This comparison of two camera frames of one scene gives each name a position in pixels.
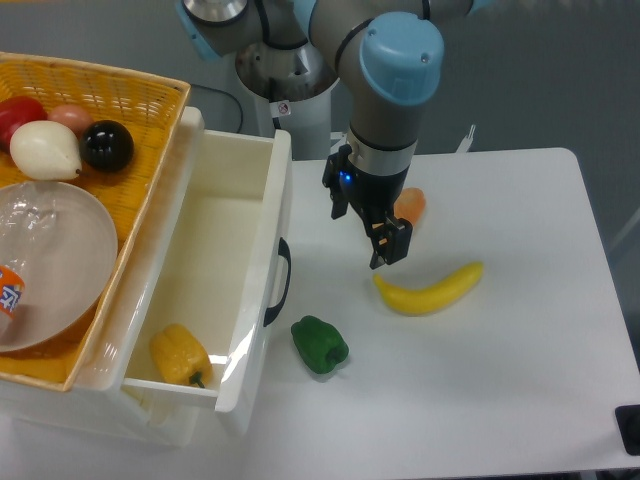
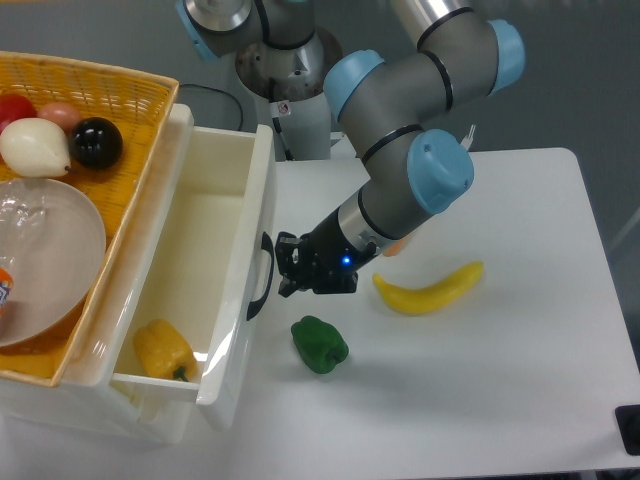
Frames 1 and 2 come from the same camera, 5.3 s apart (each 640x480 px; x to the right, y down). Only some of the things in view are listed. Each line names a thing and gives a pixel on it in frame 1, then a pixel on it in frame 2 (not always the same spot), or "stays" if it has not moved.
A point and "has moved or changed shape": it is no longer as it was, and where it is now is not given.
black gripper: (377, 197) → (328, 263)
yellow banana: (425, 301) stays
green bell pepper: (319, 344) stays
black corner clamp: (628, 418) stays
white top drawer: (216, 267) has moved or changed shape
